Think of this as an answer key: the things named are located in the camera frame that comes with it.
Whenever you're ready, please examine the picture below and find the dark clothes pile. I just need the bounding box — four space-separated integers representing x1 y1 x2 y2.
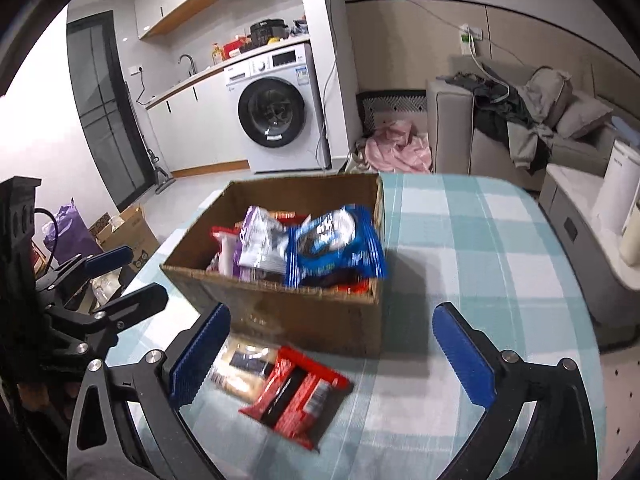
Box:
437 72 556 176

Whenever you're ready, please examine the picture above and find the red cookie pack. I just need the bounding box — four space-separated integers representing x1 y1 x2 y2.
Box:
239 345 352 452

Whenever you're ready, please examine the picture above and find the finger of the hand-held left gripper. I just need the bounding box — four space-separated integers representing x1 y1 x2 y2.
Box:
35 245 135 294
45 282 169 356

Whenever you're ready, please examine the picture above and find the brown cardboard box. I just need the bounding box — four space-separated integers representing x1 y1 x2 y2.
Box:
160 172 386 358

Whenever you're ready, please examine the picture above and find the white charging cable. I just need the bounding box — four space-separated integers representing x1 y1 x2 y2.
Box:
470 52 512 103

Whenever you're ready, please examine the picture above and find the dark glass door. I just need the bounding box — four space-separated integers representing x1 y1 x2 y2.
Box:
66 10 153 211

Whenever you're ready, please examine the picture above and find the purple plastic bag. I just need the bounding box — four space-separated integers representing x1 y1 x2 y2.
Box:
42 199 103 263

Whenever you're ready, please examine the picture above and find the grey floor cleaning tool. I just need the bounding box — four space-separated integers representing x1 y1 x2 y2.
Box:
147 147 174 196

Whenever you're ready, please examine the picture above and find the white wall outlet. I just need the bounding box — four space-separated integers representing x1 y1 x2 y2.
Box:
459 24 485 57

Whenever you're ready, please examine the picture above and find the grey sofa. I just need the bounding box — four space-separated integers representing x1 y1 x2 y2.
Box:
425 55 631 193

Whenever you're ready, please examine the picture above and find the black cooker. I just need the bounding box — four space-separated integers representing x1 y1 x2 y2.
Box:
249 20 291 47

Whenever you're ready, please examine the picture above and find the grey cushion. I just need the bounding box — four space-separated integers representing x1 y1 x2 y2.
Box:
555 96 613 141

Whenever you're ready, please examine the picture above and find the clear cookie tray pack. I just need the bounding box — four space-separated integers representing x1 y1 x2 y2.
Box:
209 337 281 403

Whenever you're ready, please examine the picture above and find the small cardboard box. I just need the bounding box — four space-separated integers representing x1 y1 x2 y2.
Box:
90 203 161 273

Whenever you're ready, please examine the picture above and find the purple snack bag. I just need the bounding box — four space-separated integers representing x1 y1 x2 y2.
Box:
237 205 291 283

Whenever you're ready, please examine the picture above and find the pink cloth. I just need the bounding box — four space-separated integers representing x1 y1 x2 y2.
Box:
364 120 433 175

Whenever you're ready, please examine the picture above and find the grey side cabinet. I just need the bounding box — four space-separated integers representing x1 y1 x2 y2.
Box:
537 162 640 351

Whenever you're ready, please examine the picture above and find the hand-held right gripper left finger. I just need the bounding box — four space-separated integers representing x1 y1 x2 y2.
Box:
67 302 233 480

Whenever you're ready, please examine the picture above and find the black laundry basket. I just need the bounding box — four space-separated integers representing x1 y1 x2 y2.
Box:
356 89 430 136

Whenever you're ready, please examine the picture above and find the white wall cupboard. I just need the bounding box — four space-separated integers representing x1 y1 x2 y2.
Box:
134 0 221 41

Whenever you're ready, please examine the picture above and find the white red chip bag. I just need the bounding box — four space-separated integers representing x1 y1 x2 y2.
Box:
207 225 243 278

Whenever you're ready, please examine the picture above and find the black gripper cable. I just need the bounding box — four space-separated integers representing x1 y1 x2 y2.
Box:
32 207 58 271

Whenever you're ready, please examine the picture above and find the white electric kettle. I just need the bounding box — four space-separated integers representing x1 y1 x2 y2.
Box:
592 139 640 236

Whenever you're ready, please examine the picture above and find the white washing machine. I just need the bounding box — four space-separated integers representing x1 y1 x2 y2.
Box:
225 42 332 175

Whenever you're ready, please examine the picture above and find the blue cookie pack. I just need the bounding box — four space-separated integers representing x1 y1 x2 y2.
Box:
284 205 388 288

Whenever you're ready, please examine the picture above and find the cream cup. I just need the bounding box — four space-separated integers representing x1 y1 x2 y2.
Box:
619 205 640 267

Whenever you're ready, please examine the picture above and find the white kitchen cabinet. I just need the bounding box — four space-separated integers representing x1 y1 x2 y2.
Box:
145 67 251 178

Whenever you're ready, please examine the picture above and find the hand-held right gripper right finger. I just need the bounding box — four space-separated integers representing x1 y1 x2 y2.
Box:
432 302 608 480

